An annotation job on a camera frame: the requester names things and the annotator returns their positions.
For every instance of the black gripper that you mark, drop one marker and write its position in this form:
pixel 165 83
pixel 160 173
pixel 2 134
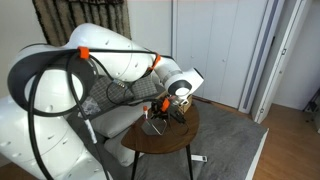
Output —
pixel 159 109

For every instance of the orange capped glue stick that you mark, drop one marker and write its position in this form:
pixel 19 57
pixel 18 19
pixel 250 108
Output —
pixel 145 111

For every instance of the silver mesh pen holder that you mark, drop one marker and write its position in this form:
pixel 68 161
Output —
pixel 154 126

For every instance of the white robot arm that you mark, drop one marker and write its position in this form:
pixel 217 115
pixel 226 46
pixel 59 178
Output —
pixel 46 83

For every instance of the cardboard box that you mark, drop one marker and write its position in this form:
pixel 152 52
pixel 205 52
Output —
pixel 172 102

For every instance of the round wooden side table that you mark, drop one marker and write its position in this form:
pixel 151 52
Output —
pixel 162 136

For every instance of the grey checkered cushion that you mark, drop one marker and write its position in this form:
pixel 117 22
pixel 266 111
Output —
pixel 106 94

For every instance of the white remote on rug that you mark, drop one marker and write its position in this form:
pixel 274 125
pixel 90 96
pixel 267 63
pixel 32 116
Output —
pixel 199 158

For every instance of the grey rug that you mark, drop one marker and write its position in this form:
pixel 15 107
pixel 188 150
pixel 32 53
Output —
pixel 232 144

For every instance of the white wardrobe doors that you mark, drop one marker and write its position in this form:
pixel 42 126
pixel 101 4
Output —
pixel 218 38

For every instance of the brown striped curtain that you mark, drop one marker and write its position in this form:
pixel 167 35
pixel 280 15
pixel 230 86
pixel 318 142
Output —
pixel 58 18

